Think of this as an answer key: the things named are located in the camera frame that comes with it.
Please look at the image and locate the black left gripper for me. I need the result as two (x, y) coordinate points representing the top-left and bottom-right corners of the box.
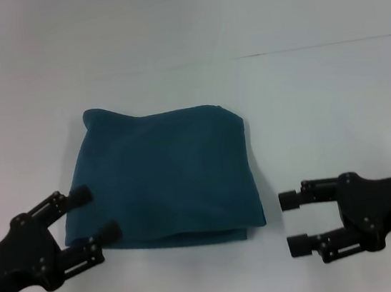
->
(0, 180), (131, 292)

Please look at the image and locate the blue teal shirt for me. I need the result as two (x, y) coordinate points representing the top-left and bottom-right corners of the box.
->
(48, 87), (269, 265)

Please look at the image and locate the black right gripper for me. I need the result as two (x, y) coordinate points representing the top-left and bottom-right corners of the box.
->
(276, 166), (391, 270)

